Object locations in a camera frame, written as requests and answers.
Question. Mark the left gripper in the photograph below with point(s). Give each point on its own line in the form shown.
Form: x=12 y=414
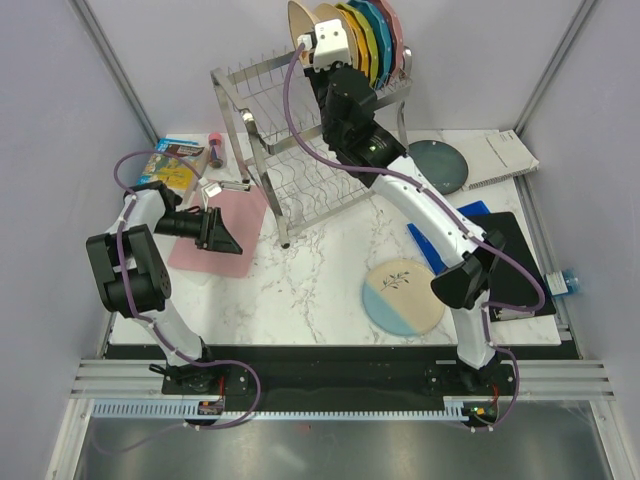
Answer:
x=213 y=233

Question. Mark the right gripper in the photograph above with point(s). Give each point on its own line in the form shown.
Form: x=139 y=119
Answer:
x=316 y=76

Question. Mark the dark blue-grey plate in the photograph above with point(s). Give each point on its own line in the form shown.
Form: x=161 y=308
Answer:
x=441 y=164

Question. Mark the cream and blue plate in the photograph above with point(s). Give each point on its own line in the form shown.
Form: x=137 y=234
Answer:
x=397 y=297

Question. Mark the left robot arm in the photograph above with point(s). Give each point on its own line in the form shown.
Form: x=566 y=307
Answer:
x=133 y=280

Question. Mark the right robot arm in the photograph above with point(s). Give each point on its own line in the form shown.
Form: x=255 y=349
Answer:
x=373 y=156

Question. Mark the steel two-tier dish rack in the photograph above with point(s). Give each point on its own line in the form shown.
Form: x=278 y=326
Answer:
x=300 y=191

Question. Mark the pink clipboard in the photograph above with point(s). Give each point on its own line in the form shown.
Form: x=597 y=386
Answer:
x=237 y=216

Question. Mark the illustrated book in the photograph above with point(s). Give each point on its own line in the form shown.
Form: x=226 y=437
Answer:
x=163 y=167

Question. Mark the pink dotted plate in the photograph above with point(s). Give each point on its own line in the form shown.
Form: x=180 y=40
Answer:
x=395 y=28

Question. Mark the yellow dotted plate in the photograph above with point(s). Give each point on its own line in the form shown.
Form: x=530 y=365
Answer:
x=362 y=58

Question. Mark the pink capped tube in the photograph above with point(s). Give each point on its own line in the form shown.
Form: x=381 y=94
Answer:
x=217 y=157

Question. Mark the teal dotted plate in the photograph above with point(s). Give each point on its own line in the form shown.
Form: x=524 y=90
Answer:
x=373 y=14

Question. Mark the green scalloped plate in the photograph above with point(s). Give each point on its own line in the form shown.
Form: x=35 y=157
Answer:
x=358 y=11

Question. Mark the white spiral notebook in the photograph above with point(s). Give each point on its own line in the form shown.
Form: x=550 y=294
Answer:
x=496 y=158

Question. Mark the blue folder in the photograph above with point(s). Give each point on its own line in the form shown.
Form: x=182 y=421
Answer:
x=428 y=251

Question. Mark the black clipboard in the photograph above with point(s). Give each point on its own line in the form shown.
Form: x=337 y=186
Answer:
x=508 y=286

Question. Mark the blue clip object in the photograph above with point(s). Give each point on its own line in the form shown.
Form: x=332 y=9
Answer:
x=562 y=283

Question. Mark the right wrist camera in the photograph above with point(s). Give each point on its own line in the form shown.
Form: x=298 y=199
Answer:
x=326 y=47

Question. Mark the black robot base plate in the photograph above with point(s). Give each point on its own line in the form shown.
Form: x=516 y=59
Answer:
x=351 y=378

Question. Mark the white cable duct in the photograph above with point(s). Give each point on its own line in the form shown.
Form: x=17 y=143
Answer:
x=200 y=410

